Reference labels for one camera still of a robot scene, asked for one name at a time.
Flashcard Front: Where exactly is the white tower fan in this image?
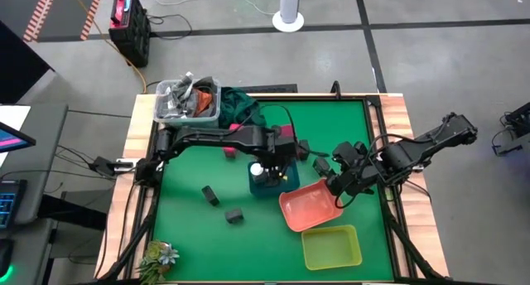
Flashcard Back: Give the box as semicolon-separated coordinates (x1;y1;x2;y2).
272;0;306;33

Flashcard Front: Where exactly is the black power brick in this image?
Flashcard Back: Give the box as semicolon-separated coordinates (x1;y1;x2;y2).
91;155;137;177

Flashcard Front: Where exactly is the grey desk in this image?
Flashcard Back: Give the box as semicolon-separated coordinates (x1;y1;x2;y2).
0;104;70;285

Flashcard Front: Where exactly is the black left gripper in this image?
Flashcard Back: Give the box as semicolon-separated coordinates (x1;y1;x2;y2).
259;143;298;185

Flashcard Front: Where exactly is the succulent plant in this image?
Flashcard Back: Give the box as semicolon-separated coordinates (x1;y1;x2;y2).
137;239;181;285

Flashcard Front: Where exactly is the white-lidded bagel seasoning jar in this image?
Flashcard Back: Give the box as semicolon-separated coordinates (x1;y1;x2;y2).
249;162;266;185

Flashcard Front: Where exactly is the black neighbouring robot rig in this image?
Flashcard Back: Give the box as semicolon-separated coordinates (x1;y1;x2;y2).
491;101;530;157

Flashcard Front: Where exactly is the black backlit keyboard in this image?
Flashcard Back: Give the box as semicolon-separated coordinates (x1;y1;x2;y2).
0;179;28;230

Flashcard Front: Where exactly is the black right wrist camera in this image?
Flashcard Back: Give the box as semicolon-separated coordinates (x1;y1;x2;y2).
330;141;362;167

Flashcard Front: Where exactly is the clear plastic storage bin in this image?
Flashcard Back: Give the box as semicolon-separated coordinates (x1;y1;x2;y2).
152;71;223;128

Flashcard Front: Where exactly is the dark green cloth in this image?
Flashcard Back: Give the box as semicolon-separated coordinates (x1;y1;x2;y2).
218;86;268;129

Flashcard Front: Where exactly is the pink plastic tray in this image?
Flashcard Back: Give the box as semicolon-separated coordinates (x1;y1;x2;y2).
277;177;345;233

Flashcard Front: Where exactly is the orange cloth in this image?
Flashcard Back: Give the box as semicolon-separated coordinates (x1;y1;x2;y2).
194;88;214;116

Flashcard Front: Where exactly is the blue plastic bin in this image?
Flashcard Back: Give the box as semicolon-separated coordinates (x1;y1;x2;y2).
247;158;301;199

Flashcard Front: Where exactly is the black flat pad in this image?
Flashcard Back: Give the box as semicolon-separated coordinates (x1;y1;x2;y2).
238;84;299;94

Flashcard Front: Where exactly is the black crate with red top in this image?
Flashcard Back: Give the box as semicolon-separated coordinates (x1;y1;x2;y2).
108;0;151;69

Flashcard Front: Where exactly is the black floor cable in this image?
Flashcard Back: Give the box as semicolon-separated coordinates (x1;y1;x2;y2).
147;13;194;41

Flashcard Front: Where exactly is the black diagonal frame strut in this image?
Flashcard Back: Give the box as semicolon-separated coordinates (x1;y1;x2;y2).
384;216;440;282
97;185;161;283

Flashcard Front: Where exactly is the crumpled grey packaging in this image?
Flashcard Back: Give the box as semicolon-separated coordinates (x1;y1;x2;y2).
159;71;200;118

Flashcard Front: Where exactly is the green table mat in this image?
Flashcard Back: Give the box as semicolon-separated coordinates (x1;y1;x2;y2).
151;99;394;283

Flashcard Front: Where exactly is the computer monitor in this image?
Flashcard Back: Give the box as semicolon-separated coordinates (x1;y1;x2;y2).
0;121;37;154

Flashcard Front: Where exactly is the yellow plastic bin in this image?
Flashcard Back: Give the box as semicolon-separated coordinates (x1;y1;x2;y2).
301;225;364;272

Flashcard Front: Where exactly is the yellow floor cable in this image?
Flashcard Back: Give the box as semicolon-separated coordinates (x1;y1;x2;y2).
65;0;148;94

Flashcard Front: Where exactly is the black partition screen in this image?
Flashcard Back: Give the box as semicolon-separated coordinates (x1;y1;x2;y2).
0;19;55;104

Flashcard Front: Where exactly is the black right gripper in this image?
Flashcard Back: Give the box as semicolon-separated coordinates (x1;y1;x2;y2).
326;164;376;197

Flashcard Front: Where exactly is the white paper sheet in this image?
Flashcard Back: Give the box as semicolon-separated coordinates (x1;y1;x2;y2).
0;105;32;131

